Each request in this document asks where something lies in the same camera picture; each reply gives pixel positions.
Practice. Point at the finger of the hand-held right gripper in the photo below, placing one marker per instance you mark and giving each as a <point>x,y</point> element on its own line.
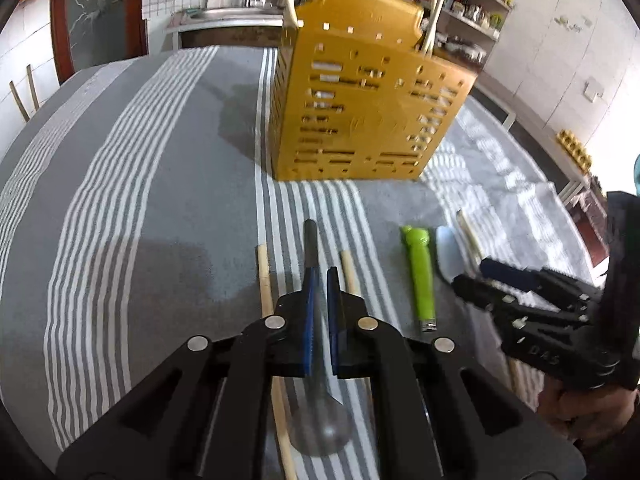
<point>480,292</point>
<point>510,274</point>

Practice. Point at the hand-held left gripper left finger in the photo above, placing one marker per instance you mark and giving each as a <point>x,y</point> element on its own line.
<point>310,320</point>

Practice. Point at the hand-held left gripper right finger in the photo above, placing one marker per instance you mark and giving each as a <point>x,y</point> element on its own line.
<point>332,320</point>

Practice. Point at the yellow perforated utensil holder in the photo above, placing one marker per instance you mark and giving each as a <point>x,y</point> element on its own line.
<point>360,110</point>

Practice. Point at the person's right hand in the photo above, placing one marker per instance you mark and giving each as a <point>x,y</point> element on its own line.
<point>575,410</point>

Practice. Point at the kitchen counter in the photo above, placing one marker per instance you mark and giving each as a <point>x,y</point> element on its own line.
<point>545,140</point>

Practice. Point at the yellow egg carton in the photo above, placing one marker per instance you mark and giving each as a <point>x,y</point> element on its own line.
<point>575,150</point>

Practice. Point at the grey white striped tablecloth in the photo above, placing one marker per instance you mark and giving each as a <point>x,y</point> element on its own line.
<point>175,185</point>

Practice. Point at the white corner shelf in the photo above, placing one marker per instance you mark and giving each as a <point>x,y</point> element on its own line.
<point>475,20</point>

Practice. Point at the row of condiment bottles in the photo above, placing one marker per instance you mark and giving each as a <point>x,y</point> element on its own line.
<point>465,2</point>

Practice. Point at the steel sink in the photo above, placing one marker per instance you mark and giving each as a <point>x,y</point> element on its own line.
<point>225,20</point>

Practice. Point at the wooden stick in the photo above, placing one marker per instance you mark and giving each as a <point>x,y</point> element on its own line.
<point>19,102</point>
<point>33,87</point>

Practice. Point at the brown frosted glass door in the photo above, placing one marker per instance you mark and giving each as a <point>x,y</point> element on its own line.
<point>100,10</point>

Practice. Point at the white wall socket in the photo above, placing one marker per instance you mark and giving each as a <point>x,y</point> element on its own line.
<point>594,90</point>

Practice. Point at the wall hook stickers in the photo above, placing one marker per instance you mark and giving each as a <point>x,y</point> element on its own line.
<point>572,22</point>

